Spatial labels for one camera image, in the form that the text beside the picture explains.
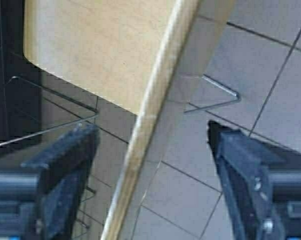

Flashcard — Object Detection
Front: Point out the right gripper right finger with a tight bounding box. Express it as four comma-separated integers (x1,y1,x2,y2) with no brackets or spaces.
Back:
207,120,287,240

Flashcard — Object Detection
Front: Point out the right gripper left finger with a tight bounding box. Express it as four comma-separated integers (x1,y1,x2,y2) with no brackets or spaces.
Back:
21,124,100,240

